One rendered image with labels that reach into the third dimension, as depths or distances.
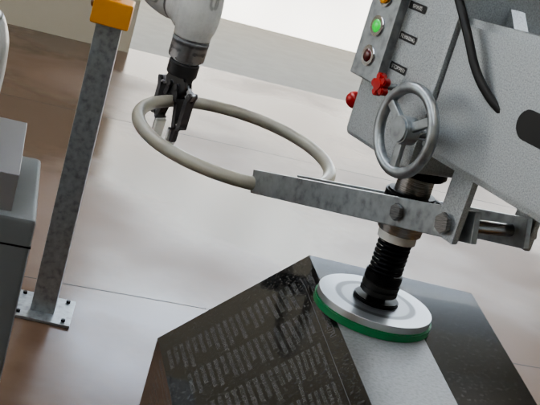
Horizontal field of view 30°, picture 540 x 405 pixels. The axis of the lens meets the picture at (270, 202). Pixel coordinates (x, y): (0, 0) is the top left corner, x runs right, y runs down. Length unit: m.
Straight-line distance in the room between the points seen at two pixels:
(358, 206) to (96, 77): 1.57
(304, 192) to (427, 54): 0.45
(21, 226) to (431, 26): 0.90
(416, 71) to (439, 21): 0.09
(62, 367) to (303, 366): 1.59
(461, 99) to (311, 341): 0.50
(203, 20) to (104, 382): 1.27
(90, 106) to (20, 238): 1.23
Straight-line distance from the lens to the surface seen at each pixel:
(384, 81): 1.64
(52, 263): 3.40
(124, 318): 3.58
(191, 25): 2.38
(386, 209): 1.73
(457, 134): 1.55
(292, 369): 1.71
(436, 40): 1.61
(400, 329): 1.76
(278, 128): 2.52
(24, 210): 2.08
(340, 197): 1.84
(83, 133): 3.25
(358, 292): 1.82
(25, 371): 3.13
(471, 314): 2.02
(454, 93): 1.57
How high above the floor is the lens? 1.54
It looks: 17 degrees down
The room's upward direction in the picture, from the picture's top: 17 degrees clockwise
